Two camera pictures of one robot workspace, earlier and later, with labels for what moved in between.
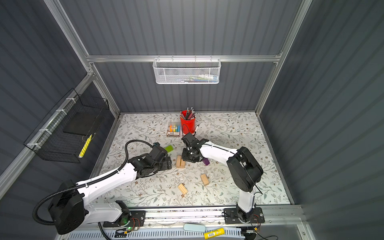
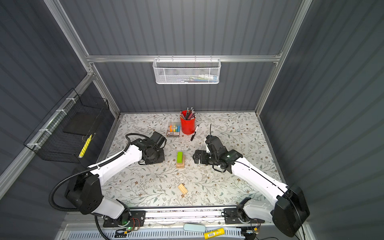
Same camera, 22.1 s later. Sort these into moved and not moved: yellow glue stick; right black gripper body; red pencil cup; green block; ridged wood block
Moved: green block; right black gripper body
Not moved: yellow glue stick; red pencil cup; ridged wood block
